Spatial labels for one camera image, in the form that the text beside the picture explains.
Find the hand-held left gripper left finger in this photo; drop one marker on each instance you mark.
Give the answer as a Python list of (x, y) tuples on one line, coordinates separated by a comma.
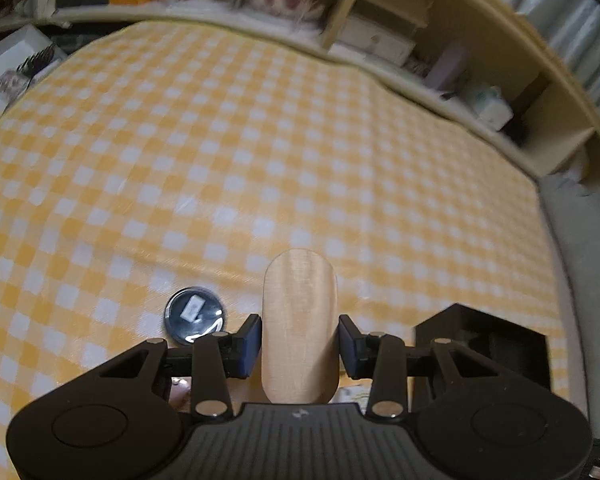
[(249, 347)]

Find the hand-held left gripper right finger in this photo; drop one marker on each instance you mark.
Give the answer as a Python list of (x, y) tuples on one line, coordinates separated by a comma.
[(350, 350)]

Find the oval wooden case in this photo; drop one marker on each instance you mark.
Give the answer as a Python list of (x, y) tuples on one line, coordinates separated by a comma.
[(300, 320)]

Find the round black tin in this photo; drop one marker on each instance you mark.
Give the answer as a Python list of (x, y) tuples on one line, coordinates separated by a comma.
[(195, 312)]

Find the black box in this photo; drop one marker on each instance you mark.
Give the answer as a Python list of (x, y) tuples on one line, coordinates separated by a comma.
[(505, 345)]

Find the yellow checkered mat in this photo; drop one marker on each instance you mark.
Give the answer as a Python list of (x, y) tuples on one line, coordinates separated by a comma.
[(230, 160)]

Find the grey pillow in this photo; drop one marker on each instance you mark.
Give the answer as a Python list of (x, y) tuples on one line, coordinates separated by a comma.
[(595, 260)]

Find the tissue box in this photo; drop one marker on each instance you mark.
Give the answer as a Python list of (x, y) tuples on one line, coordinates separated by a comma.
[(490, 107)]

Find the long wooden shelf unit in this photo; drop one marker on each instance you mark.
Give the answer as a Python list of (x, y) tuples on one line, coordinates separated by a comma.
[(560, 150)]

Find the purple container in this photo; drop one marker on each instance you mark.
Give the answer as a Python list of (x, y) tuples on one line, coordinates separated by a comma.
[(447, 65)]

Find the white drawer box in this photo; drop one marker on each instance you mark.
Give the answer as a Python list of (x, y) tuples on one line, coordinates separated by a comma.
[(375, 35)]

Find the clear plastic packet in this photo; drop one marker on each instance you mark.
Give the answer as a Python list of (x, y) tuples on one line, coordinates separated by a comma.
[(10, 82)]

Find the black hair clips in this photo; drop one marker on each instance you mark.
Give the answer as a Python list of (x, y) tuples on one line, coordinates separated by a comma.
[(37, 59)]

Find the white open box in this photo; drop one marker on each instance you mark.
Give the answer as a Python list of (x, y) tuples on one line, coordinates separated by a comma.
[(10, 47)]

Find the grey curtain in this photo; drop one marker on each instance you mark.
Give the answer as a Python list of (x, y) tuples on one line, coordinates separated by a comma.
[(570, 5)]

